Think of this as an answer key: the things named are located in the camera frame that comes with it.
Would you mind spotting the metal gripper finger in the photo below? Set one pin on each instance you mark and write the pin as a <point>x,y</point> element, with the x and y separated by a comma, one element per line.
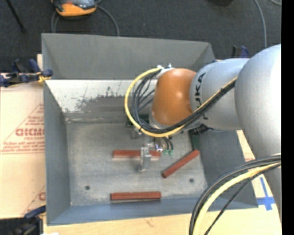
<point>148,161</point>
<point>142,157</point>

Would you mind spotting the red-brown flat block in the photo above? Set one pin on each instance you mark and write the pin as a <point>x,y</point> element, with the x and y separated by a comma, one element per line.
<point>126,153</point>
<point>180,164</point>
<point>134,195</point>

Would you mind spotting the dark green flat block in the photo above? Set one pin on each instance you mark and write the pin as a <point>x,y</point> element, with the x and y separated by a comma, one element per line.
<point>195,141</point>

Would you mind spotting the grey metal bin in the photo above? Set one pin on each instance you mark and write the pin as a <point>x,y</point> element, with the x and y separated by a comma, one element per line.
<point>93,170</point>

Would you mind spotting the brown cardboard board, red print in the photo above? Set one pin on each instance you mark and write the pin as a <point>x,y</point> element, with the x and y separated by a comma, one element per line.
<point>19,170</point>

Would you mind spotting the black cylinder on white bracket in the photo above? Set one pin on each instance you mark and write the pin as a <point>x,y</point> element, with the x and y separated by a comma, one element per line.
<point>201,129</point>

